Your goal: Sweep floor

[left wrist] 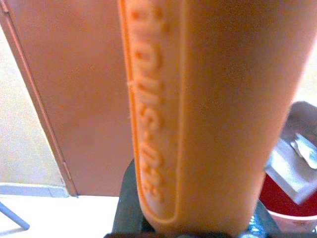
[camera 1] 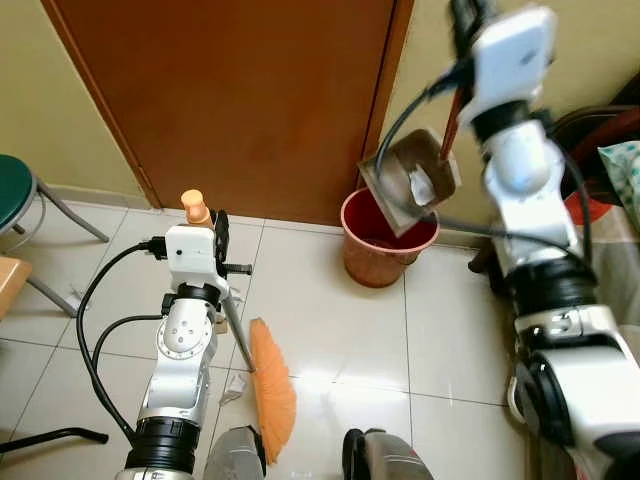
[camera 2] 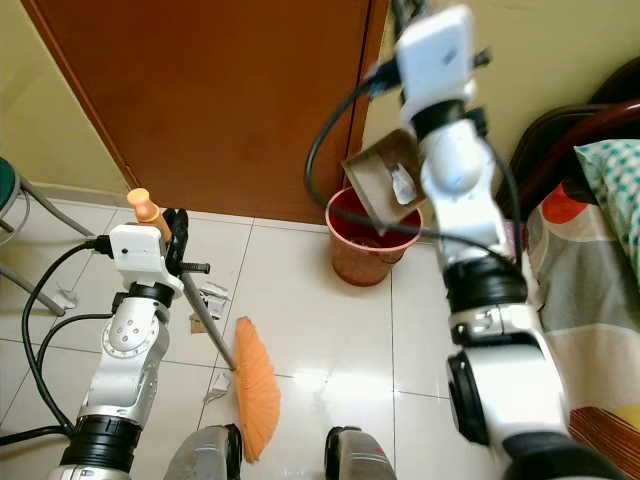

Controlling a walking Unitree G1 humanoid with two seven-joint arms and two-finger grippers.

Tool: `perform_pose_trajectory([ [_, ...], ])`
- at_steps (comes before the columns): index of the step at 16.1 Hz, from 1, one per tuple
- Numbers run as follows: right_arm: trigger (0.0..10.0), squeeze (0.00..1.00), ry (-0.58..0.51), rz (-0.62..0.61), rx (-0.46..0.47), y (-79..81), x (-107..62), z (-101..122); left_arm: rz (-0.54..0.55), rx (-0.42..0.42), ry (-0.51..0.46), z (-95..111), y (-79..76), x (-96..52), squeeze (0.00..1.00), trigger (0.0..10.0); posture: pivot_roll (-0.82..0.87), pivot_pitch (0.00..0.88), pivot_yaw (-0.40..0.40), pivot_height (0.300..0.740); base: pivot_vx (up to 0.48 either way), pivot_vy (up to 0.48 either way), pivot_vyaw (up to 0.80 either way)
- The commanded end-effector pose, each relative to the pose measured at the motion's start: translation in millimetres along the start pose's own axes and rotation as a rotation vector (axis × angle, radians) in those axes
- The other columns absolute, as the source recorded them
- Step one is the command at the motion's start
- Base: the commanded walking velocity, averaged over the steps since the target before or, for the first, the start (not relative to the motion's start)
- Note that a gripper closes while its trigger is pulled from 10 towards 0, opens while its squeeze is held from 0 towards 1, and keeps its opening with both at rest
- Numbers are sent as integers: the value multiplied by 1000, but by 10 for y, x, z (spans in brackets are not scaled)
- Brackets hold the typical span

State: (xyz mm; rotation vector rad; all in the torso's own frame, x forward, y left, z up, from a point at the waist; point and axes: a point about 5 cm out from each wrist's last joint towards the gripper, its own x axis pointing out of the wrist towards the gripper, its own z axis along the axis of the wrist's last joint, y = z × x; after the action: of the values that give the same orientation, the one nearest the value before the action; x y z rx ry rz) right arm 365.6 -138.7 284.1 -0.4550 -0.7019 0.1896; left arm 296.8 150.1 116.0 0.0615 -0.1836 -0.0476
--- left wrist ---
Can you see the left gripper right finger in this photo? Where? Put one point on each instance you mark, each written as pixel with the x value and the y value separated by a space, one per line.
pixel 262 225

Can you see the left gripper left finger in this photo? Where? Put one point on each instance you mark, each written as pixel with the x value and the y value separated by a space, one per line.
pixel 126 205

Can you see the orange broom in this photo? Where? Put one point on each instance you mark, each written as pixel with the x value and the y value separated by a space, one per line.
pixel 223 111

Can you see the red plastic bucket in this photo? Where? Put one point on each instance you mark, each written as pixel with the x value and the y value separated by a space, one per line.
pixel 277 203

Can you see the grey metal furniture leg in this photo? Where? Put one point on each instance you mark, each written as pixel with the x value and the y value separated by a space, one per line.
pixel 15 217

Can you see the brown wooden door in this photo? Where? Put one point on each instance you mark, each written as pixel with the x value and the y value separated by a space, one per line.
pixel 74 86

